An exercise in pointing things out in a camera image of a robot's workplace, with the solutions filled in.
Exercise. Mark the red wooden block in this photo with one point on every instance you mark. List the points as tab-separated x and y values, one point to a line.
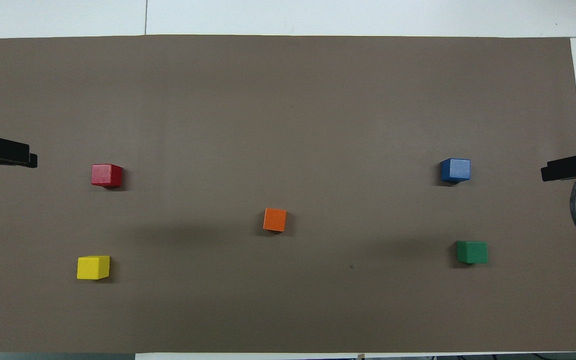
106	175

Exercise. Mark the blue wooden block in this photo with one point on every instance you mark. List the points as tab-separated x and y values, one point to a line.
455	170

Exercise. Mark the green wooden block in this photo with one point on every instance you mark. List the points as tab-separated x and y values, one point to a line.
472	252

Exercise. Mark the yellow wooden block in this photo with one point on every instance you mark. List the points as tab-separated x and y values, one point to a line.
93	267

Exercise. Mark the orange wooden block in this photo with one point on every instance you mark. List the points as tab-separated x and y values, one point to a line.
274	220

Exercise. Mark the brown table mat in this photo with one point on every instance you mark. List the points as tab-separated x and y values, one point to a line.
318	125

